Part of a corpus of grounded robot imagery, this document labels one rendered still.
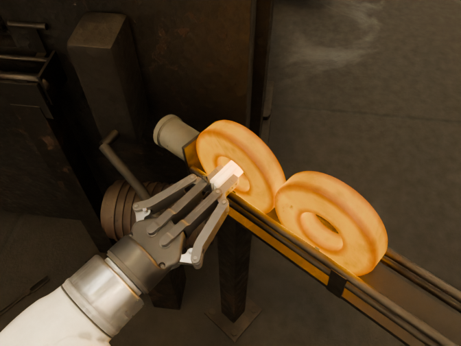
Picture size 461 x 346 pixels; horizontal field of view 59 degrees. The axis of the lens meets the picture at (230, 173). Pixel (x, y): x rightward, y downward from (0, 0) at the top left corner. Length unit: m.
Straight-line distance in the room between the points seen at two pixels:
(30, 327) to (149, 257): 0.14
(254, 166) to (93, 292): 0.25
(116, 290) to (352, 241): 0.28
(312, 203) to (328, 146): 1.10
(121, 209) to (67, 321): 0.34
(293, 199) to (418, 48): 1.71
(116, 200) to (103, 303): 0.34
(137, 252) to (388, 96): 1.51
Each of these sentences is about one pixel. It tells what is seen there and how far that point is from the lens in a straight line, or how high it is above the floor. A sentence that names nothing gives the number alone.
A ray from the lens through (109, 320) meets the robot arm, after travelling 0.51.
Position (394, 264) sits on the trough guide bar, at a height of 0.69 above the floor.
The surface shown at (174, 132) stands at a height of 0.69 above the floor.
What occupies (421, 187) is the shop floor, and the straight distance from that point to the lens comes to 1.59.
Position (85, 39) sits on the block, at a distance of 0.70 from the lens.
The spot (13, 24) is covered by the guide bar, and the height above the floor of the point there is 0.76.
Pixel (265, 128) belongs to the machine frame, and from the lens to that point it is 1.52.
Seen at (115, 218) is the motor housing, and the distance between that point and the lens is 0.81.
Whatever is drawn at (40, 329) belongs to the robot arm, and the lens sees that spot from 0.51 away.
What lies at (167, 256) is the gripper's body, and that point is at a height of 0.71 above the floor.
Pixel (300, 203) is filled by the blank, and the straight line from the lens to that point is 0.52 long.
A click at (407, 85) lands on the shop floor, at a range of 1.94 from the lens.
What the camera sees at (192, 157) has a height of 0.69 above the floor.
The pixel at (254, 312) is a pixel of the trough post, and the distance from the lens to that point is 1.23.
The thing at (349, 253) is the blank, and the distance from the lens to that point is 0.54.
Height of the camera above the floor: 1.19
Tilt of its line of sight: 54 degrees down
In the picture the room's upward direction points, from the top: straight up
